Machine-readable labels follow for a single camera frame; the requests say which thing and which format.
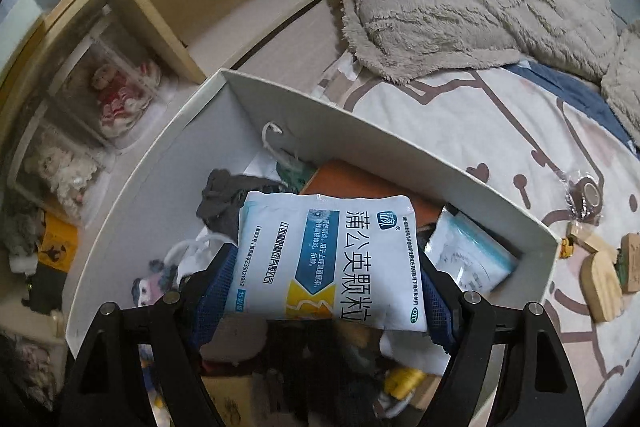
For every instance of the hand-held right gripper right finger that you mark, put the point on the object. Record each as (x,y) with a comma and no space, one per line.
(440,312)

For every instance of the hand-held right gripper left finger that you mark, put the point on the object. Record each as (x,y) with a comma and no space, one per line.
(215,302)

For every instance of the white blue medicine packet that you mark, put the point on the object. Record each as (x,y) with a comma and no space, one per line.
(325,257)

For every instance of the brown leather wallet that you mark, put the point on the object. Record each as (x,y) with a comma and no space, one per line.
(360,182)

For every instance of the carved wooden board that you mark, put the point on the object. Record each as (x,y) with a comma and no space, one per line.
(602,287)

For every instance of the white storage box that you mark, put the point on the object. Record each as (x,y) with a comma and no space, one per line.
(375,142)

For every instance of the dark grey cloth bundle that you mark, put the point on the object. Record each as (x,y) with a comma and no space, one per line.
(225,202)

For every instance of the wooden block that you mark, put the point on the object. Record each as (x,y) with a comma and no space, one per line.
(590,239)

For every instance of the yellow card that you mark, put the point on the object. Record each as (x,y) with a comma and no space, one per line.
(57,247)

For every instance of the brown bandage roll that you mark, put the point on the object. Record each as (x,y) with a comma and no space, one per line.
(587,199)

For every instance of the dark green small item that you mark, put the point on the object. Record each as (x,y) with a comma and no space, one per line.
(621,264)

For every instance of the white dressed doll display box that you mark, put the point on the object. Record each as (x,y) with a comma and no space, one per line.
(65,167)

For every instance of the red dressed doll display box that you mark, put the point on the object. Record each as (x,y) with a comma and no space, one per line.
(117,92)

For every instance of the blue bed sheet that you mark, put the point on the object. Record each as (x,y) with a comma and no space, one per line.
(565,82)

